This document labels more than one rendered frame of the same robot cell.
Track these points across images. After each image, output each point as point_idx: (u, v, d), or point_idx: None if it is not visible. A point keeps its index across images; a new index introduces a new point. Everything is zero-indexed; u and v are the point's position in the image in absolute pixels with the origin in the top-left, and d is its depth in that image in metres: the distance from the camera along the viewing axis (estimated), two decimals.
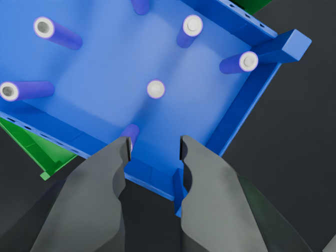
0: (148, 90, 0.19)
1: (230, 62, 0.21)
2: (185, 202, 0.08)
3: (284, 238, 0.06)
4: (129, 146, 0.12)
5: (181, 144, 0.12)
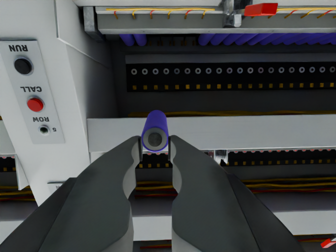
0: None
1: None
2: (175, 203, 0.08)
3: (273, 232, 0.07)
4: (140, 146, 0.12)
5: (169, 145, 0.12)
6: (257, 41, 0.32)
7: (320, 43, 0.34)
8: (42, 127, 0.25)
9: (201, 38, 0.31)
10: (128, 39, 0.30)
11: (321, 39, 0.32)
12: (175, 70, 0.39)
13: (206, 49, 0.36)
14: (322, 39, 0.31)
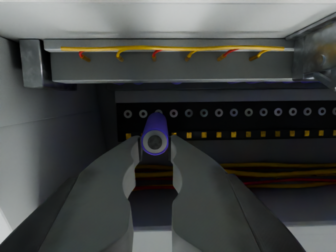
0: None
1: None
2: (175, 203, 0.08)
3: (273, 233, 0.07)
4: (140, 146, 0.12)
5: (169, 145, 0.12)
6: (319, 81, 0.20)
7: None
8: None
9: None
10: None
11: None
12: (186, 111, 0.27)
13: (234, 85, 0.24)
14: None
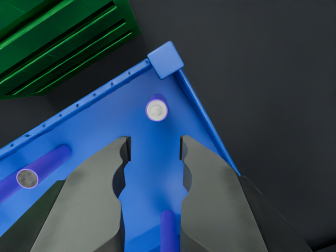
0: None
1: None
2: (185, 202, 0.08)
3: (284, 238, 0.06)
4: (129, 146, 0.12)
5: (181, 144, 0.12)
6: None
7: None
8: None
9: None
10: None
11: None
12: None
13: None
14: None
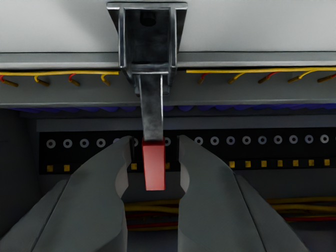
0: None
1: None
2: (182, 202, 0.08)
3: (281, 236, 0.07)
4: (132, 146, 0.12)
5: (178, 144, 0.12)
6: (227, 108, 0.21)
7: (324, 107, 0.23)
8: None
9: None
10: (15, 108, 0.18)
11: (327, 104, 0.20)
12: (114, 141, 0.25)
13: None
14: (328, 104, 0.20)
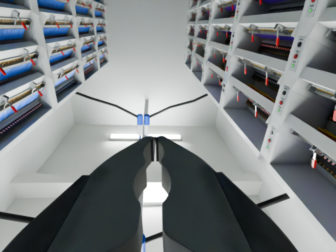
0: None
1: None
2: (165, 205, 0.08)
3: (261, 228, 0.07)
4: (153, 147, 0.12)
5: (157, 146, 0.12)
6: None
7: None
8: None
9: None
10: None
11: None
12: None
13: None
14: None
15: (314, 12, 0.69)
